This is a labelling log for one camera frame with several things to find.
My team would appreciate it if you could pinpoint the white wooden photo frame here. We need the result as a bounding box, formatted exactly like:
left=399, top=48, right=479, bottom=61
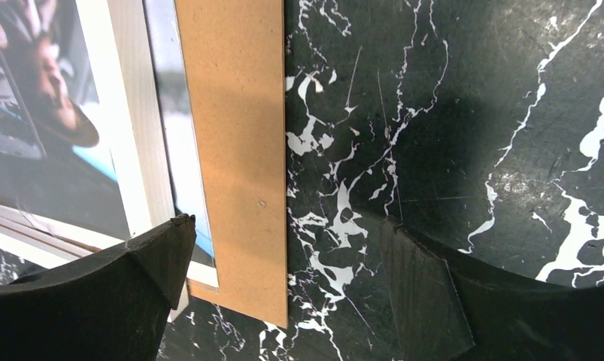
left=0, top=0, right=190, bottom=323

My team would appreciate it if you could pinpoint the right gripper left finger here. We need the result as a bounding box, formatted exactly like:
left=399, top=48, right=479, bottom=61
left=0, top=214, right=196, bottom=360

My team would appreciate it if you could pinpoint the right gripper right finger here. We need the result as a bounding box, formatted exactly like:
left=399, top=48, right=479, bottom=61
left=380, top=218, right=604, bottom=360

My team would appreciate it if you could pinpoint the printed colour photo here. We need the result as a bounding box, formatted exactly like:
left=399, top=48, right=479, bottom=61
left=144, top=0, right=219, bottom=288

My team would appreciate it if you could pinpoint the brown fibreboard backing board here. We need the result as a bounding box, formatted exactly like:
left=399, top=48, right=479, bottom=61
left=176, top=1, right=288, bottom=327

